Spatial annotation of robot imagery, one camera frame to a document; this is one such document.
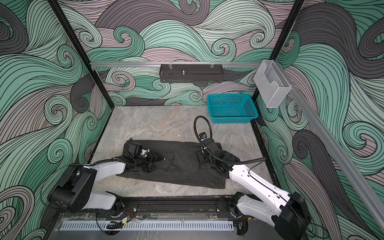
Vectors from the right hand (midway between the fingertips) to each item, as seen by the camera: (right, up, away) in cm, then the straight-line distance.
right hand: (202, 150), depth 79 cm
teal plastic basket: (+24, +25, +27) cm, 44 cm away
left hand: (-23, -8, +7) cm, 25 cm away
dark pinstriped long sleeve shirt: (-12, -10, +8) cm, 17 cm away
